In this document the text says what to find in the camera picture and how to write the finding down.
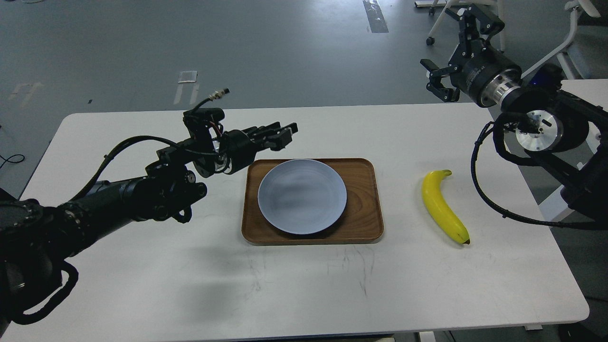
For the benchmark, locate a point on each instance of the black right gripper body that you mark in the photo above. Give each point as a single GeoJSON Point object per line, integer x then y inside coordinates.
{"type": "Point", "coordinates": [479, 75]}

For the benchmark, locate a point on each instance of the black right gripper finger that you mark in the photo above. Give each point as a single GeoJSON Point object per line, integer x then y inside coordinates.
{"type": "Point", "coordinates": [435, 77]}
{"type": "Point", "coordinates": [477, 26]}

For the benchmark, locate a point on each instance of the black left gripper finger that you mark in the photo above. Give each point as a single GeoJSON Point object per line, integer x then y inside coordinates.
{"type": "Point", "coordinates": [274, 140]}
{"type": "Point", "coordinates": [258, 133]}

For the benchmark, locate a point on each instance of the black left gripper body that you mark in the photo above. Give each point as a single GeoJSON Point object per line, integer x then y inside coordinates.
{"type": "Point", "coordinates": [237, 149]}

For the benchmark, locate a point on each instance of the light blue plate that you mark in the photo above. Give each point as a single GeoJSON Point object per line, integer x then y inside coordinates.
{"type": "Point", "coordinates": [302, 196]}

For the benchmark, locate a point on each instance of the yellow banana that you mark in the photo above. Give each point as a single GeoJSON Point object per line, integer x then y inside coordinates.
{"type": "Point", "coordinates": [439, 209]}

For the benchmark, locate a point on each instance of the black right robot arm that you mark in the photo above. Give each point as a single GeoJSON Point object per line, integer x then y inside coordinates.
{"type": "Point", "coordinates": [515, 143]}

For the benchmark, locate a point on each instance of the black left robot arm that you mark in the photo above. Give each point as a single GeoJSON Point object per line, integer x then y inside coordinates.
{"type": "Point", "coordinates": [35, 240]}

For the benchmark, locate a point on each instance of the white rolling chair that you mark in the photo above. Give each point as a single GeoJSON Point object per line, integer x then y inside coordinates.
{"type": "Point", "coordinates": [440, 11]}

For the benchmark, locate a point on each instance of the white grey office chair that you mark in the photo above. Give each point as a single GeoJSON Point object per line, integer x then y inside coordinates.
{"type": "Point", "coordinates": [584, 52]}

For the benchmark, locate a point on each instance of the brown wooden tray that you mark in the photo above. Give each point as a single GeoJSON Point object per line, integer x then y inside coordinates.
{"type": "Point", "coordinates": [361, 221]}

